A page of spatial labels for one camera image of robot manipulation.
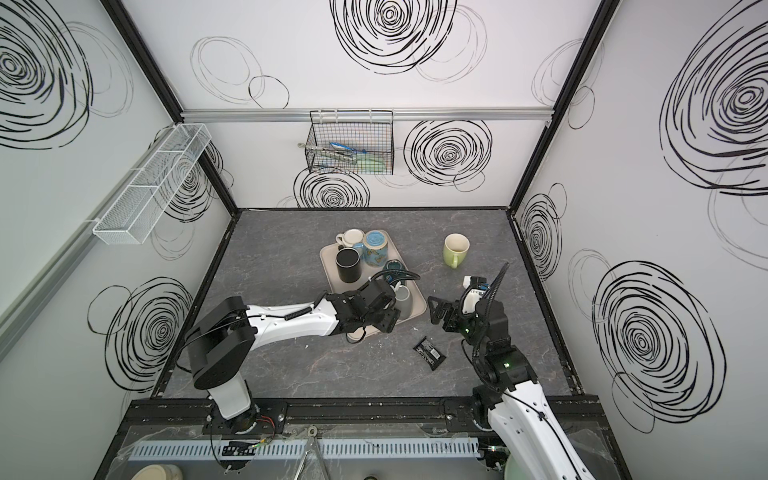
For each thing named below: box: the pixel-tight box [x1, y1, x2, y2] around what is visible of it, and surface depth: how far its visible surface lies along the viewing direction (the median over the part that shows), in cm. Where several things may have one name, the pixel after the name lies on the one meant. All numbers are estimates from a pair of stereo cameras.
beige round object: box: [131, 464, 183, 480], surface depth 63 cm
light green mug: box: [443, 233, 470, 269], surface depth 99 cm
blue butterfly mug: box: [353, 229, 388, 267], surface depth 99 cm
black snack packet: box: [412, 336, 447, 371], surface depth 84 cm
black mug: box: [335, 245, 361, 284], surface depth 98 cm
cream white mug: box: [336, 228, 365, 248], surface depth 104 cm
